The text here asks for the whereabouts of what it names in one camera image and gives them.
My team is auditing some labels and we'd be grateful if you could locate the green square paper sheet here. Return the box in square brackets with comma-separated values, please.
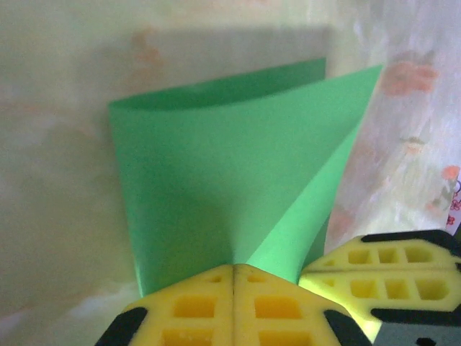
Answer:
[107, 57, 383, 296]

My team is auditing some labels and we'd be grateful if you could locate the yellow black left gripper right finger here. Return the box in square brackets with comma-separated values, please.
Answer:
[233, 264, 374, 346]

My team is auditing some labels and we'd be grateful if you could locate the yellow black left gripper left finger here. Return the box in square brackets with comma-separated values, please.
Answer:
[95, 264, 235, 346]

